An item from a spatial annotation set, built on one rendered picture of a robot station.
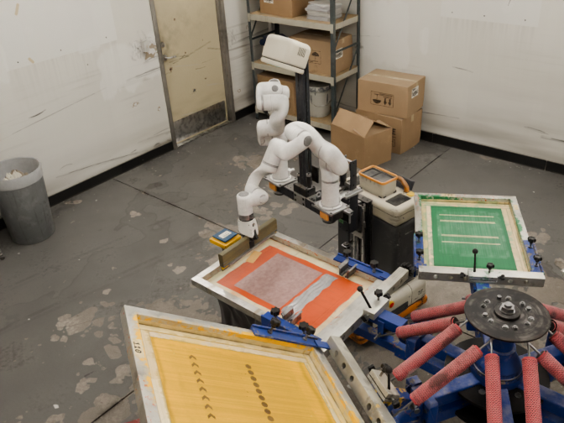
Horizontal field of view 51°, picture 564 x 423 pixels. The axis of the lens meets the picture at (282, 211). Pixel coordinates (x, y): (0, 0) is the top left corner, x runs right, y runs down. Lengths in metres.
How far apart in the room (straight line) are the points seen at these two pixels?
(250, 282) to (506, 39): 3.93
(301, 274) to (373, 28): 4.18
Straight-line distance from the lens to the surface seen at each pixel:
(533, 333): 2.26
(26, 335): 4.59
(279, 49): 2.93
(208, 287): 2.93
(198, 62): 6.98
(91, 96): 6.09
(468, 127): 6.49
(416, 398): 2.22
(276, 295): 2.89
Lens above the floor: 2.77
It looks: 31 degrees down
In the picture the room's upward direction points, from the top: 4 degrees counter-clockwise
